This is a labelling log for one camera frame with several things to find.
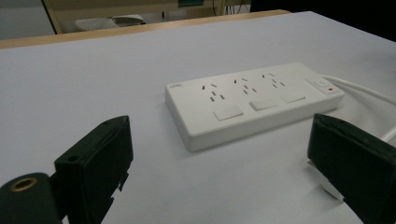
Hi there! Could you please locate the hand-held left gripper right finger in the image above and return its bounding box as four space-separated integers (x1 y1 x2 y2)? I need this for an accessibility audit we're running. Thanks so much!
306 113 396 224

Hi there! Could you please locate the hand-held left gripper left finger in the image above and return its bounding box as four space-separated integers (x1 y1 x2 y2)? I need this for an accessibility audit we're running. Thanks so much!
53 115 134 224

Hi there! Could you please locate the white power strip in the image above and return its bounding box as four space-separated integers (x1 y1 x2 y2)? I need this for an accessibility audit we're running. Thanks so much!
164 61 346 153

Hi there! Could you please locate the white bundled cloth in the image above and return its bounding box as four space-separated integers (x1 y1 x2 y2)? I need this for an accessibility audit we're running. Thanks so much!
74 13 146 33

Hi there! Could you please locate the green board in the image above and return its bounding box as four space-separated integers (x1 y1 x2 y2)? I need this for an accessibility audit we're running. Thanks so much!
177 0 205 8

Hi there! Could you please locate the white power strip cable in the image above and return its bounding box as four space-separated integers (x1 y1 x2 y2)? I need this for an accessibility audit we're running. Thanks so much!
320 74 396 143

